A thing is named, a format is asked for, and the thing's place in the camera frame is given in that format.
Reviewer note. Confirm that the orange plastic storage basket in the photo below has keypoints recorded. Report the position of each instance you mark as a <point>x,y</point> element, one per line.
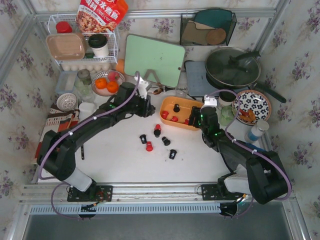
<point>184,113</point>

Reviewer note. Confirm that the fried food pieces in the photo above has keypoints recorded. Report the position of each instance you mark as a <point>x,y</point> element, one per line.
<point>247,116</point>

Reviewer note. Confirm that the glass pan lid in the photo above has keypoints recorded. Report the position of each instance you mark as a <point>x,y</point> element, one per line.
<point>232,66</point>

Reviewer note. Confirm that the pink fruit bowl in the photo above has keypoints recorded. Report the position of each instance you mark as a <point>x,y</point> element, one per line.
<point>104,92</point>

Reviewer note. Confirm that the egg tray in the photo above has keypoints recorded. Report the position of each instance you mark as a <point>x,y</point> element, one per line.
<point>91,67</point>

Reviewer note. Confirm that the pale green glass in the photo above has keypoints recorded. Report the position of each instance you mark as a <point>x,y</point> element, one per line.
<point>85,92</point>

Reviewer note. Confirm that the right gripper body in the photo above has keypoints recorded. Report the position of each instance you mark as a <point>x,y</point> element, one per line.
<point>195,117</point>

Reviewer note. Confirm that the camera mount white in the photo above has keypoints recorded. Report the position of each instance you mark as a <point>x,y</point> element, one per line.
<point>143,87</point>
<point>209,101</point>

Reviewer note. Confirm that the black capsule numbered four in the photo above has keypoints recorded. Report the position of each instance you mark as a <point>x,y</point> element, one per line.
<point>172,154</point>
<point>143,138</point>

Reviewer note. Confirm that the green cutting board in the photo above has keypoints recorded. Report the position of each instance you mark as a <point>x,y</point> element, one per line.
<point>143,53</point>

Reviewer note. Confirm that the grey induction cooker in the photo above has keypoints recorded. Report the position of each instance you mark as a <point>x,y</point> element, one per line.
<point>196,76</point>

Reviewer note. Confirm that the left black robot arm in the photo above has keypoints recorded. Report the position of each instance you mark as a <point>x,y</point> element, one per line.
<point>57,151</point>

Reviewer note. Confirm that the right camera mount white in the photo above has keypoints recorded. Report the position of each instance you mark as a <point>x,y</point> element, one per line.
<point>209,101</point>

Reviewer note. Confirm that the copper spoon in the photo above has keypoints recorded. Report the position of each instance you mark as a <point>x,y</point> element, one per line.
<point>157,91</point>

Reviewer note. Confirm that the jar with black lid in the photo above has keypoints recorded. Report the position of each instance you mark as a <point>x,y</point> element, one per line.
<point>225,98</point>

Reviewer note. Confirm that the orange tangerine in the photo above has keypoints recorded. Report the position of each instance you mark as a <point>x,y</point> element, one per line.
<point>101,83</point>
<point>112,87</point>

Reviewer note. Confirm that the flower patterned plate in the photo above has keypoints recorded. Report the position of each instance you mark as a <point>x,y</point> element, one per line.
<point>254,100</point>

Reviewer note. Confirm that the white wire rack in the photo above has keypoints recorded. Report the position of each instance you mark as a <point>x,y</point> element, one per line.
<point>113,38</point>

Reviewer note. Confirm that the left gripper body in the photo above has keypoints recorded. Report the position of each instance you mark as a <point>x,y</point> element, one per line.
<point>146,107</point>

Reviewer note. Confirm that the grey tinted glass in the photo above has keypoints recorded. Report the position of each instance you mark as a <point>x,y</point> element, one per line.
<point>84,76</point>

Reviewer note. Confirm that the pink peach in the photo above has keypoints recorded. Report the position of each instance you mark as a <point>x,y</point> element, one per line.
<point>113,76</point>

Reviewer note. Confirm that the metal cutting board stand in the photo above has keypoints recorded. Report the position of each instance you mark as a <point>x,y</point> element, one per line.
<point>156,80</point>

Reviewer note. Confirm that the clear bottle blue label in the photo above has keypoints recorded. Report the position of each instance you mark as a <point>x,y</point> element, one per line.
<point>257,131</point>

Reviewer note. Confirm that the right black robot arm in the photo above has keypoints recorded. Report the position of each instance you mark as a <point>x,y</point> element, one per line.
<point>260,174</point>

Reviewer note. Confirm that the left camera mount white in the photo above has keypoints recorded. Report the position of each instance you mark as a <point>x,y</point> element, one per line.
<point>143,87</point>

